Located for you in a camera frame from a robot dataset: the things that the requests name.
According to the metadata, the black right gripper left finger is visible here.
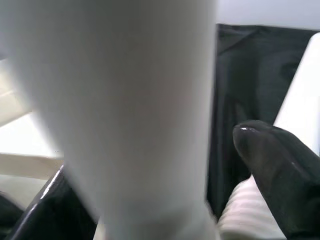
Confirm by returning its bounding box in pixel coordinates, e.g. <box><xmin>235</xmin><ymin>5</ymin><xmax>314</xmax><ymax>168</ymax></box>
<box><xmin>4</xmin><ymin>163</ymin><xmax>102</xmax><ymax>240</ymax></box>

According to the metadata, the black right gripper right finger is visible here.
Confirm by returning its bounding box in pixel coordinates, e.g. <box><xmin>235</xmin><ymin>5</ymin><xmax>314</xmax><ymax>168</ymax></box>
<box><xmin>232</xmin><ymin>119</ymin><xmax>320</xmax><ymax>240</ymax></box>

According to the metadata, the white plastic children table top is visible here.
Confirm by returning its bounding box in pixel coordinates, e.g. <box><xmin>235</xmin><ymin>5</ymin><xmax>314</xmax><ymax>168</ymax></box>
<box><xmin>0</xmin><ymin>56</ymin><xmax>67</xmax><ymax>198</ymax></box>

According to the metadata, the black tablecloth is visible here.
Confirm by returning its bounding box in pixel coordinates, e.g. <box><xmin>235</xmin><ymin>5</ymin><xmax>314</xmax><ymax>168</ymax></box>
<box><xmin>207</xmin><ymin>23</ymin><xmax>320</xmax><ymax>221</ymax></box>

